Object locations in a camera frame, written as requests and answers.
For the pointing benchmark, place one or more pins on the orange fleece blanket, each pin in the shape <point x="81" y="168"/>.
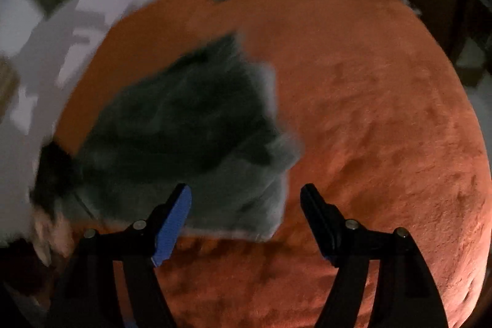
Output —
<point x="365" y="120"/>

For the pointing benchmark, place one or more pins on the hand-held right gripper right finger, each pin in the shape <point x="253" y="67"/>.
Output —
<point x="321" y="228"/>

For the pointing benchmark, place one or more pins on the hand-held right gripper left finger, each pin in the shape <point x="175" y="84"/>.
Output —
<point x="173" y="228"/>

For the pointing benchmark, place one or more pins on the green fleece pants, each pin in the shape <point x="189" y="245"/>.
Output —
<point x="184" y="128"/>

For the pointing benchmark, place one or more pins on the wooden slatted furniture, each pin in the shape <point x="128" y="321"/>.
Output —
<point x="7" y="86"/>

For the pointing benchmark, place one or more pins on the white plastic bag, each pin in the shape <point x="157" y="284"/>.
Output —
<point x="409" y="4"/>

